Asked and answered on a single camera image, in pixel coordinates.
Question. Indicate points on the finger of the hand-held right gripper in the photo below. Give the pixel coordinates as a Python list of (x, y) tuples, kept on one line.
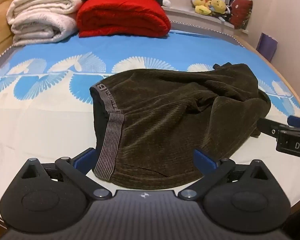
[(268, 127), (298, 121)]

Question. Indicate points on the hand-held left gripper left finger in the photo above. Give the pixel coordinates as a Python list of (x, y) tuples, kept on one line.
[(83, 159)]

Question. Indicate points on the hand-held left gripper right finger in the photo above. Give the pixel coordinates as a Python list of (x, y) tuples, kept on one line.
[(202, 160)]

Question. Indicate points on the olive brown ribbed pants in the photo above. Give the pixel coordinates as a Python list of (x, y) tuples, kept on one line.
[(170, 120)]

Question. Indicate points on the blue fan-patterned bed sheet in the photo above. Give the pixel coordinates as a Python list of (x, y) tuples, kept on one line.
[(55, 97)]

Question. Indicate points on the purple paper bag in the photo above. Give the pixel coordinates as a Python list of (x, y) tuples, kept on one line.
[(267, 46)]

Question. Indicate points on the dark red embroidered cushion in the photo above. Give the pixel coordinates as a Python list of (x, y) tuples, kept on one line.
[(241, 13)]

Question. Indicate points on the black and white plush toy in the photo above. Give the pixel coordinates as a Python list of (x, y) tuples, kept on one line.
[(228, 11)]

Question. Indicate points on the yellow bear plush toy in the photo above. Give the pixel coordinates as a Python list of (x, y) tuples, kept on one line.
[(218, 6)]

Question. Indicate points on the white fleece folded blanket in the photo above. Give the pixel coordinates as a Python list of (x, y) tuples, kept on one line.
[(42, 5), (43, 30)]

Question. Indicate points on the white window sill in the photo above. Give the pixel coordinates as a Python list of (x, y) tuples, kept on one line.
[(190, 12)]

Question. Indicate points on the yellow duck plush toy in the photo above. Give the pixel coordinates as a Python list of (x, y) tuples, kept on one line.
[(202, 3)]

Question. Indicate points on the red folded blanket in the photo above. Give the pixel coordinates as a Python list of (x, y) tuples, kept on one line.
[(122, 17)]

